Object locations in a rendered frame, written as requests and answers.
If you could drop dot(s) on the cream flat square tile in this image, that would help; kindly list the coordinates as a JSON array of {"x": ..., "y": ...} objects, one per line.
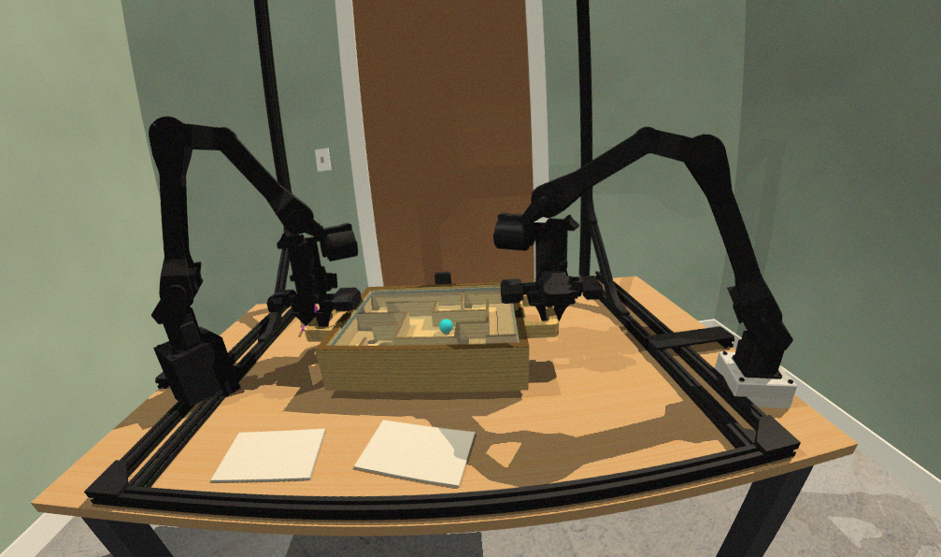
[
  {"x": 416, "y": 452},
  {"x": 271, "y": 456}
]

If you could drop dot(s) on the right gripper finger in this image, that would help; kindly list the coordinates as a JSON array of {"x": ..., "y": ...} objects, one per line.
[
  {"x": 323, "y": 317},
  {"x": 305, "y": 316}
]

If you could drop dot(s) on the wooden maze board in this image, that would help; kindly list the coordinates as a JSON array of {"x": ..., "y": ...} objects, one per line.
[{"x": 419, "y": 321}]

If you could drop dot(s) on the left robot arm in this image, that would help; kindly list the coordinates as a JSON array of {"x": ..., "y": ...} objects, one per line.
[{"x": 706, "y": 158}]

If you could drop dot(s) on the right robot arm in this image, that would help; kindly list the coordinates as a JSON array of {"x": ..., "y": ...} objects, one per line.
[{"x": 172, "y": 142}]

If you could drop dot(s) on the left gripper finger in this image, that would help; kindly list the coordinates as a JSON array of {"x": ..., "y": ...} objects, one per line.
[
  {"x": 559, "y": 310},
  {"x": 540, "y": 308}
]

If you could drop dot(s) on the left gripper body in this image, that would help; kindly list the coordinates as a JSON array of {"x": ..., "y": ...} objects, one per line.
[{"x": 511, "y": 289}]

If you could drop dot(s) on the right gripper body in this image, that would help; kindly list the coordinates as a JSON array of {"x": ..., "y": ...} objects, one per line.
[{"x": 310, "y": 289}]

